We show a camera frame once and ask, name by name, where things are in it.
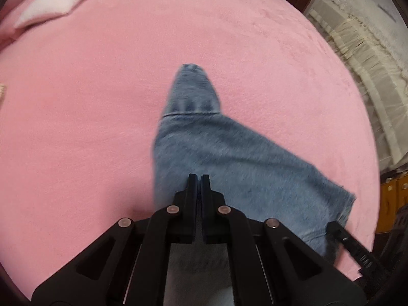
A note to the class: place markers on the wooden cabinet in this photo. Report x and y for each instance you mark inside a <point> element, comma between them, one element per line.
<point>392,194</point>

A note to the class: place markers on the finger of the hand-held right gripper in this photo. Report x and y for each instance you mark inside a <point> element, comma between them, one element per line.
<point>346,240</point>

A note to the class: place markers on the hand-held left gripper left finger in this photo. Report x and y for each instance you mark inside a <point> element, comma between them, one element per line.
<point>178,223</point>

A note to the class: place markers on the pink bed blanket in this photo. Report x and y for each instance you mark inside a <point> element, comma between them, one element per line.
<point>95,102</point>

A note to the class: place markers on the cream ruffled bed cover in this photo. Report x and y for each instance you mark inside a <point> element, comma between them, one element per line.
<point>366,54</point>

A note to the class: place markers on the pink pillow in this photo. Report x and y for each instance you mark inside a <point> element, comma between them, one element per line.
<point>6,28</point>

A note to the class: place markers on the white pillow with blue print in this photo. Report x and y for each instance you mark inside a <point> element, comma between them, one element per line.
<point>63,3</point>

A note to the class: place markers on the blue denim jeans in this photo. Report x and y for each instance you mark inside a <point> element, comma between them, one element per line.
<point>223,153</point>

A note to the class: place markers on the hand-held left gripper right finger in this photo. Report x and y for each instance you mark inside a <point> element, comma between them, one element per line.
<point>216,223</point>

